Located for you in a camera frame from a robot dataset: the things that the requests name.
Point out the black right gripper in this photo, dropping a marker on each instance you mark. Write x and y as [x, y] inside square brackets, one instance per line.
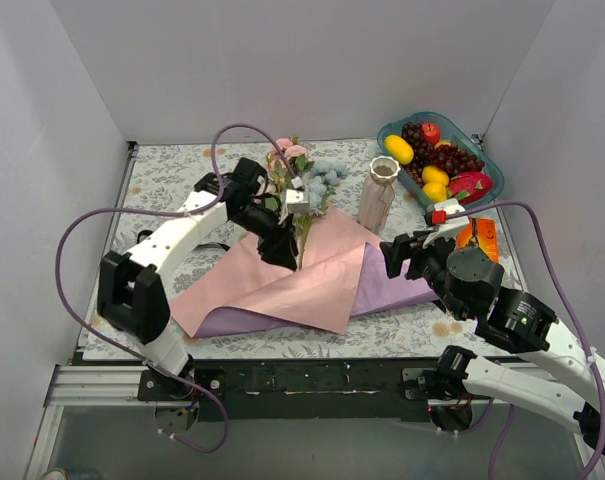
[405, 254]

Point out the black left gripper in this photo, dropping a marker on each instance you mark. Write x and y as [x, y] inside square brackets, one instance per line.
[275, 240]

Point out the purple pink wrapping paper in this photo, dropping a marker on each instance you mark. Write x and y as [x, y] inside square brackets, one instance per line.
[343, 275]

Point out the pink rose stem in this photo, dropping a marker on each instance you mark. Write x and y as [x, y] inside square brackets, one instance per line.
[287, 161]

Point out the black gold-lettered ribbon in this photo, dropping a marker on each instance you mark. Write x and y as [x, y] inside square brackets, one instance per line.
[146, 234]

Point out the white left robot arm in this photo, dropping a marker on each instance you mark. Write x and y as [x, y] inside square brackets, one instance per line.
[131, 290]

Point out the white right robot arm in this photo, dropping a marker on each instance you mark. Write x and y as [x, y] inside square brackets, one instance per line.
[522, 325]

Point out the white ribbed ceramic vase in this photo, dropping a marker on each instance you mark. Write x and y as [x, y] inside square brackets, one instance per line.
[378, 193]

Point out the yellow lemon lower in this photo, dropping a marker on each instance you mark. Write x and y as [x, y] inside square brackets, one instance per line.
[435, 191]

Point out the yellow lemon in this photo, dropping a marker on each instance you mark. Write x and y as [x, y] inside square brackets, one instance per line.
[435, 191]
[432, 174]

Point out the yellow lemon upper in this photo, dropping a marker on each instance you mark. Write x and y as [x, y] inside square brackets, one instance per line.
[432, 174]

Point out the orange razor package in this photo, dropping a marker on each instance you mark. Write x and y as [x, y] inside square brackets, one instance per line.
[480, 232]

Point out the blue hydrangea stem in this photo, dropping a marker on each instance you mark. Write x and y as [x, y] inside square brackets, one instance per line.
[321, 179]

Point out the red dragon fruit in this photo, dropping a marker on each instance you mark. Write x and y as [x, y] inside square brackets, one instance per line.
[469, 187]

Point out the teal plastic fruit basket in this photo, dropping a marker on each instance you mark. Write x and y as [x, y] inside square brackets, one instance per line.
[449, 132]

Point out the yellow mango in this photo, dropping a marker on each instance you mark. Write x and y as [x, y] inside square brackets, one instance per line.
[399, 149]

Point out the dark red grape bunch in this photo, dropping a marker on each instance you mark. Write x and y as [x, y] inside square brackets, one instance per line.
[453, 160]

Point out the small orange fruit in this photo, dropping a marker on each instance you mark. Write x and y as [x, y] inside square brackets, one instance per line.
[442, 144]

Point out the floral tablecloth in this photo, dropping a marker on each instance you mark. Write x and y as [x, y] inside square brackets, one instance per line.
[162, 176]

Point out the red apple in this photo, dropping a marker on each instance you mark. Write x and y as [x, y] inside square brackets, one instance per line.
[431, 132]

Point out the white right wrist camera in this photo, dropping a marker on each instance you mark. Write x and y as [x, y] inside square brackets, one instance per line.
[445, 220]

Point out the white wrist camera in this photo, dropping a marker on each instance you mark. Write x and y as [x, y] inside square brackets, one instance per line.
[295, 198]
[445, 220]

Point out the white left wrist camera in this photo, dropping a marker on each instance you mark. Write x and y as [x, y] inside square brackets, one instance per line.
[295, 198]

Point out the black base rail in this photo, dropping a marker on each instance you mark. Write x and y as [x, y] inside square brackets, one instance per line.
[323, 388]

